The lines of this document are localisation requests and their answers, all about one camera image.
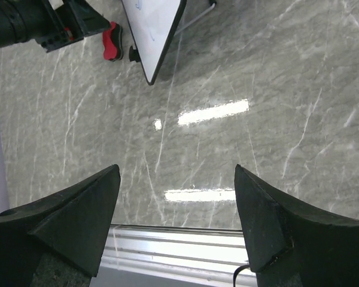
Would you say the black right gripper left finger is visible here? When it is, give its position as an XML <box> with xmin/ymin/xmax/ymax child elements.
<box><xmin>0</xmin><ymin>164</ymin><xmax>120</xmax><ymax>286</ymax></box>

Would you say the white whiteboard black frame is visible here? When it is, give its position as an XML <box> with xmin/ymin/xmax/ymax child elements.
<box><xmin>122</xmin><ymin>0</ymin><xmax>187</xmax><ymax>86</ymax></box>

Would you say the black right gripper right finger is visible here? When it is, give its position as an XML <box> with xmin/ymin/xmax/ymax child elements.
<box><xmin>234</xmin><ymin>166</ymin><xmax>359</xmax><ymax>286</ymax></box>

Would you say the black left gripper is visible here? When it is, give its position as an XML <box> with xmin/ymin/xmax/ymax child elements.
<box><xmin>35</xmin><ymin>0</ymin><xmax>111</xmax><ymax>53</ymax></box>

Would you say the red black whiteboard eraser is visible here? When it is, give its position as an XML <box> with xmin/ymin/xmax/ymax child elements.
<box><xmin>102</xmin><ymin>22</ymin><xmax>124</xmax><ymax>62</ymax></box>

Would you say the aluminium mounting rail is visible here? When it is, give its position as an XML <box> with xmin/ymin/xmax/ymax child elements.
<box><xmin>101</xmin><ymin>225</ymin><xmax>257</xmax><ymax>286</ymax></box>

